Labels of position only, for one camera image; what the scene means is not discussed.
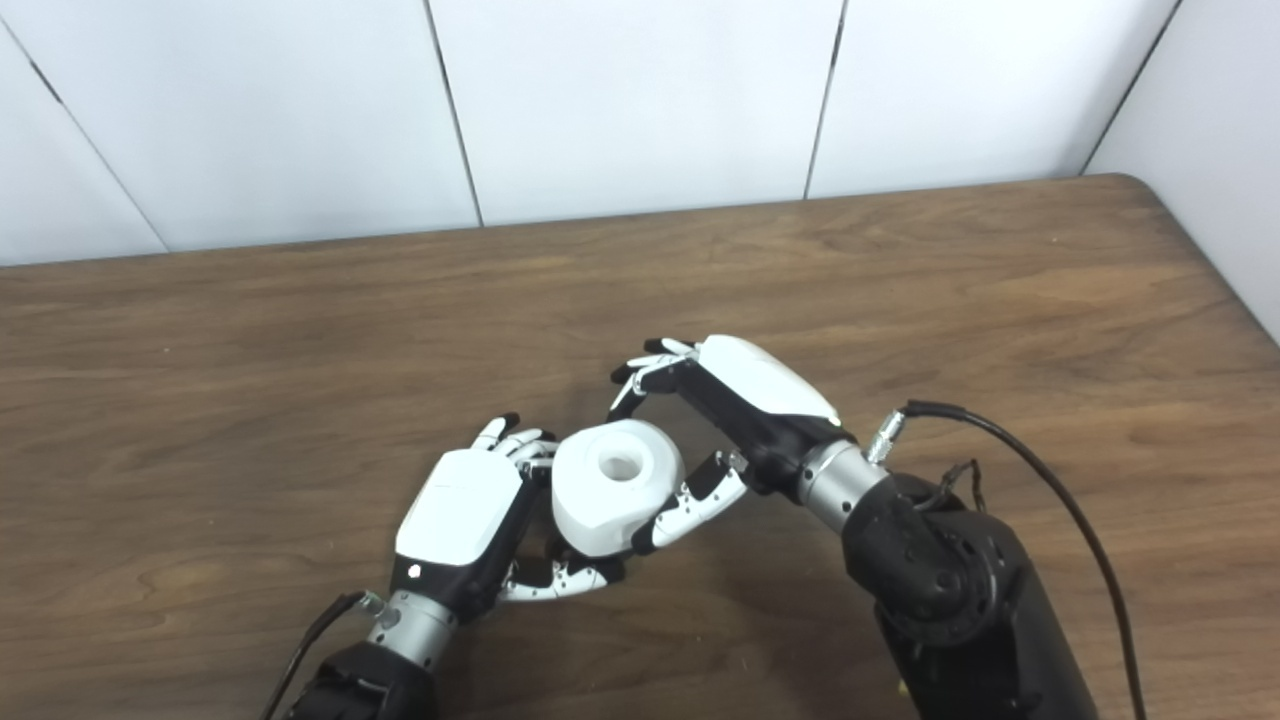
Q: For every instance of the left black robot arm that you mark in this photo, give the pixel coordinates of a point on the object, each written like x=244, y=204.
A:
x=385, y=675

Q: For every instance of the round white piece with holes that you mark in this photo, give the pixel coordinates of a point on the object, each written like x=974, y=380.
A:
x=600, y=510

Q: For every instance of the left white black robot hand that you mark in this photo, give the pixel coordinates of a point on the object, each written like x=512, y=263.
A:
x=455, y=510

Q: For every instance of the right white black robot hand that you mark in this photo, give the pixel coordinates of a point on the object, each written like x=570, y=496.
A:
x=765, y=385

